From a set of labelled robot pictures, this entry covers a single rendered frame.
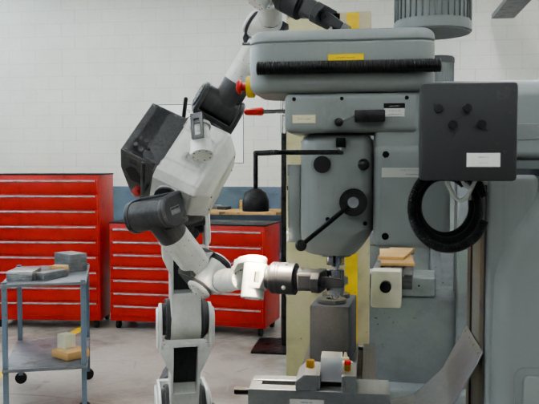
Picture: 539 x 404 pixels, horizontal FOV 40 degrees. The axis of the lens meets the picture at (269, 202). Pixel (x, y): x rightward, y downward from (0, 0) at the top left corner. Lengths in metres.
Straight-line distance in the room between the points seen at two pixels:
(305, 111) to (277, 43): 0.18
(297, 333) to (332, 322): 1.55
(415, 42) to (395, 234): 0.47
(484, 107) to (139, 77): 10.16
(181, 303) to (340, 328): 0.58
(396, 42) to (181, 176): 0.74
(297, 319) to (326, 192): 1.97
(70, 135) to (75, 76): 0.91
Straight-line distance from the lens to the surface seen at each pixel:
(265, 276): 2.04
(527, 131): 1.92
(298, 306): 3.80
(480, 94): 1.65
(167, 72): 11.50
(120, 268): 7.04
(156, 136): 2.26
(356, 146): 1.90
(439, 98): 1.63
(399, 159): 1.87
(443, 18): 1.94
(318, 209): 1.90
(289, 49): 1.90
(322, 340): 2.30
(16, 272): 4.82
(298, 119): 1.88
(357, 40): 1.89
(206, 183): 2.20
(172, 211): 2.13
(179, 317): 2.55
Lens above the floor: 1.55
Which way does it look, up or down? 3 degrees down
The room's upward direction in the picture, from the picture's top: straight up
